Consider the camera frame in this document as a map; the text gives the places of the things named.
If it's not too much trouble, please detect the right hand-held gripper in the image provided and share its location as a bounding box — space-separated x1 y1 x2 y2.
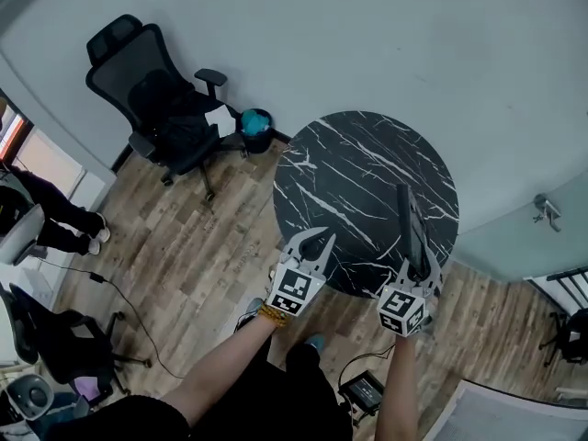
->
376 247 445 339

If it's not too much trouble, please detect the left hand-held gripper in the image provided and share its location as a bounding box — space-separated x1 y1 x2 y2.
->
264 226 337 319

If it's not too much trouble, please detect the black keyboard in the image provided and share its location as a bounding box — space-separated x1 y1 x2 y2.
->
395 184 433 277

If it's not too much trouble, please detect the person's right forearm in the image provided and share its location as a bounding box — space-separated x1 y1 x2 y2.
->
374 333 422 441

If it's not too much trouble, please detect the person's left forearm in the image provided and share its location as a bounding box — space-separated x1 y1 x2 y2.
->
160 314 288 426

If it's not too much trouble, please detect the frosted glass door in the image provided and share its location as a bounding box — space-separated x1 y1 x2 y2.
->
452 167 588 284

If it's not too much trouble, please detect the round black marble table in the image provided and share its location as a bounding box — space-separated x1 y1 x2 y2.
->
272 110 460 299

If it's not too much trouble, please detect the black waste bin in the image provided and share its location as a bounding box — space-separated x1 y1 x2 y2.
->
239 107 276 154

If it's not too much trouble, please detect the black floor device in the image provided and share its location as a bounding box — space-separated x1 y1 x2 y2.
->
338 369 386 417

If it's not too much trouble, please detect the teal bin bag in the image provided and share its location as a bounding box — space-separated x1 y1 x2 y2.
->
241 109 272 137

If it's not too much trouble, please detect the black metal railing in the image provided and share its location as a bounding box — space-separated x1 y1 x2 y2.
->
526 266 588 314

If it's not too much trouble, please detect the person's black clothing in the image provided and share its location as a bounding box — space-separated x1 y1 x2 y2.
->
45 345 355 441

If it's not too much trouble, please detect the white paper sheet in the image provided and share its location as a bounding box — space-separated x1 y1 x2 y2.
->
204 103 236 135

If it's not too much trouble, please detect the grey textured panel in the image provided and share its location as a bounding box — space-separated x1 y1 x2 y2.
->
434 379 588 441

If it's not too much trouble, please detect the black chair with white label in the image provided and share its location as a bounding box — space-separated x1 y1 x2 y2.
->
539 308 588 368

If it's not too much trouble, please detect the black low-back office chair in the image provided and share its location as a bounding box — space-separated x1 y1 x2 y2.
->
0 282 153 399

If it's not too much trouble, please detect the black mesh office chair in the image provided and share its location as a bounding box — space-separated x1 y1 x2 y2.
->
85 14 249 201

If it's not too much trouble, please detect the purple cloth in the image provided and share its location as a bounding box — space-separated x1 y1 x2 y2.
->
73 377 103 401

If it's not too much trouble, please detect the white round device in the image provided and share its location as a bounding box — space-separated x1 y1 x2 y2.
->
0 203 46 266

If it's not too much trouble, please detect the grey round fan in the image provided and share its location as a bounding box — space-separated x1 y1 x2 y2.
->
6 374 55 421

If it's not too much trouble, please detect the orange bead bracelet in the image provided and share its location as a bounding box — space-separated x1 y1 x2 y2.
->
256 303 291 329

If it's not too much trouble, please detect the metal door handle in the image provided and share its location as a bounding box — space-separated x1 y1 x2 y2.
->
532 193 564 233

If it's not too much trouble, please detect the black power cable with adapter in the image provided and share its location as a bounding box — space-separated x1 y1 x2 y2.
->
34 254 185 379

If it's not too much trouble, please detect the window with dark frame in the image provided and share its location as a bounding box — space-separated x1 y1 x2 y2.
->
0 87 86 201

